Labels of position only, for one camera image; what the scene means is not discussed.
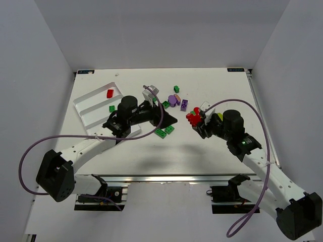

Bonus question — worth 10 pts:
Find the green small lego brick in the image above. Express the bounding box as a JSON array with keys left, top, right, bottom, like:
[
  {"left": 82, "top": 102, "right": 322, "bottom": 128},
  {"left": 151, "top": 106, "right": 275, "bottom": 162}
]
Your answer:
[{"left": 109, "top": 105, "right": 116, "bottom": 112}]

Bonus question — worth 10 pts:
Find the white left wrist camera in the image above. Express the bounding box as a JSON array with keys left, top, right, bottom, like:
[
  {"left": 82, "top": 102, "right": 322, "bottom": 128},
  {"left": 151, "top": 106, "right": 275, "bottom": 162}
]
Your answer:
[{"left": 142, "top": 85, "right": 159, "bottom": 106}]

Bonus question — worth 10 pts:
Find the green flat square brick lower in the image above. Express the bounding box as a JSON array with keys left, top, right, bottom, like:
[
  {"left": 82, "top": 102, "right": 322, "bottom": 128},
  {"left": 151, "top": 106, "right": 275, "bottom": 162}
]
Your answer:
[{"left": 164, "top": 126, "right": 175, "bottom": 134}]

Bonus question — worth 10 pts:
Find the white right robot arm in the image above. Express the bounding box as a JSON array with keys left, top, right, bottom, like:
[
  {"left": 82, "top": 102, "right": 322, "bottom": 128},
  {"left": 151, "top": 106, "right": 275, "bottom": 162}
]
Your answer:
[{"left": 186, "top": 107, "right": 322, "bottom": 240}]

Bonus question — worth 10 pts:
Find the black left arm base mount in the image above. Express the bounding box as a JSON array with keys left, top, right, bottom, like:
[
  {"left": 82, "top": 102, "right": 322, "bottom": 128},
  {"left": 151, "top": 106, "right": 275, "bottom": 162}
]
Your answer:
[{"left": 73, "top": 174, "right": 126, "bottom": 212}]

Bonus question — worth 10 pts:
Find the blue label sticker left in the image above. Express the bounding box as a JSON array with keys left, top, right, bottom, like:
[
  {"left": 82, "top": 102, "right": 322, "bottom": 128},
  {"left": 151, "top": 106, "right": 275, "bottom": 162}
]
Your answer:
[{"left": 77, "top": 70, "right": 95, "bottom": 75}]

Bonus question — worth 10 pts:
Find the green square brick middle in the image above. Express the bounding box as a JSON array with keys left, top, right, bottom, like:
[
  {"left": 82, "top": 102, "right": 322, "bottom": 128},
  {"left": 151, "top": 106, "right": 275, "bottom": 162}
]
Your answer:
[{"left": 162, "top": 101, "right": 170, "bottom": 109}]

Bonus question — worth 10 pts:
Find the lime lego brick right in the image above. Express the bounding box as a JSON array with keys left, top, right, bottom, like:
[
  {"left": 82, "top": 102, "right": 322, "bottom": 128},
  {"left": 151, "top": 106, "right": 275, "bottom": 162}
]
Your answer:
[{"left": 217, "top": 113, "right": 223, "bottom": 121}]

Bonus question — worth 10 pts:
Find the blue label sticker right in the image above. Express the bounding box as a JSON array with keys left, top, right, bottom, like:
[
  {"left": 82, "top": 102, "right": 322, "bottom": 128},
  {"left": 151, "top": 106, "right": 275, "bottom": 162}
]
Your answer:
[{"left": 227, "top": 68, "right": 245, "bottom": 72}]

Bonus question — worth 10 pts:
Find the red rounded lego brick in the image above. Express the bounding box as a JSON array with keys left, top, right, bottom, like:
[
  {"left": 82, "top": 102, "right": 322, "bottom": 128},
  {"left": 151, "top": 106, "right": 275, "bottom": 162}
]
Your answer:
[{"left": 193, "top": 107, "right": 199, "bottom": 115}]

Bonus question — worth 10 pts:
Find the red sloped lego brick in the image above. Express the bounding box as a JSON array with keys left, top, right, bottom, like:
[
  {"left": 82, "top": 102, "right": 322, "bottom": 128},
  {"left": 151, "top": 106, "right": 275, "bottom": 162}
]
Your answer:
[{"left": 106, "top": 89, "right": 114, "bottom": 99}]

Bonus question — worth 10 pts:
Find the purple flat lego brick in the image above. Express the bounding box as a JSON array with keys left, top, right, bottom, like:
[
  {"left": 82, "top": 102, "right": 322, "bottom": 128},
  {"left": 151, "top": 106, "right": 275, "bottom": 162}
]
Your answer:
[{"left": 180, "top": 99, "right": 188, "bottom": 111}]

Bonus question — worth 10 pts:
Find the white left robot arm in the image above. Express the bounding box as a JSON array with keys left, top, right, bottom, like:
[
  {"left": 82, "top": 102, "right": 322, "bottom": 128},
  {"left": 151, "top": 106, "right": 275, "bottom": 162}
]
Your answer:
[{"left": 36, "top": 96, "right": 178, "bottom": 202}]

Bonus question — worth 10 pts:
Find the red long lego brick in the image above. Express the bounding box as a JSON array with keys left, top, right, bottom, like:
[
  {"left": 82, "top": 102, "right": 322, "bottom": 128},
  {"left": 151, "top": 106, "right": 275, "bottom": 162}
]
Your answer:
[{"left": 186, "top": 113, "right": 202, "bottom": 128}]

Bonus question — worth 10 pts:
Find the purple rounded lego stack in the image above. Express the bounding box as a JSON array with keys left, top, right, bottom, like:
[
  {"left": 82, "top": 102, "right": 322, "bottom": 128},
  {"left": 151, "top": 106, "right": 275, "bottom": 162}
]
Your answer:
[{"left": 168, "top": 94, "right": 181, "bottom": 107}]

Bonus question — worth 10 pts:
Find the white divided sorting tray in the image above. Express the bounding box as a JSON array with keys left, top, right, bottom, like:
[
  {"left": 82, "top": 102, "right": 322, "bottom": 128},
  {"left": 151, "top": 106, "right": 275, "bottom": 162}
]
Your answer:
[{"left": 73, "top": 82, "right": 142, "bottom": 142}]

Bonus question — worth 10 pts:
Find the green small brick top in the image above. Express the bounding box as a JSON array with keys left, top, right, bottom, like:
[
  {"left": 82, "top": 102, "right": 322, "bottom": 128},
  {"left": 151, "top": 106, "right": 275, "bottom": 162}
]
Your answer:
[{"left": 174, "top": 86, "right": 180, "bottom": 93}]

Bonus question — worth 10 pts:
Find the green flat long brick lower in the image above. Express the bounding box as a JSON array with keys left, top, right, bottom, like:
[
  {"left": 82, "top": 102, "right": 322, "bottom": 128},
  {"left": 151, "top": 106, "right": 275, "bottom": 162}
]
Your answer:
[{"left": 154, "top": 129, "right": 167, "bottom": 139}]

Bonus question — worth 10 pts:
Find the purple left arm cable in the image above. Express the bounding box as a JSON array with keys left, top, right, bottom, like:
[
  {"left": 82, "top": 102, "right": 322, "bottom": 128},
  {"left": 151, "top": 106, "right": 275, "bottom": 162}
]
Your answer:
[{"left": 18, "top": 85, "right": 165, "bottom": 196}]

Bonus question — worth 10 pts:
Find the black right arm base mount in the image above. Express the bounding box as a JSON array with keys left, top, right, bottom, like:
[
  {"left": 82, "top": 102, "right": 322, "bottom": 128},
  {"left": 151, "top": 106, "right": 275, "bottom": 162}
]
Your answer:
[{"left": 205, "top": 174, "right": 262, "bottom": 214}]

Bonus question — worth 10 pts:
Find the blue label sticker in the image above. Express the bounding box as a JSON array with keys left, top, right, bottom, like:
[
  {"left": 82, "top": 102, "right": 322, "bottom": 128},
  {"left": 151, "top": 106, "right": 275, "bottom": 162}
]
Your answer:
[
  {"left": 227, "top": 68, "right": 245, "bottom": 72},
  {"left": 77, "top": 70, "right": 95, "bottom": 75}
]

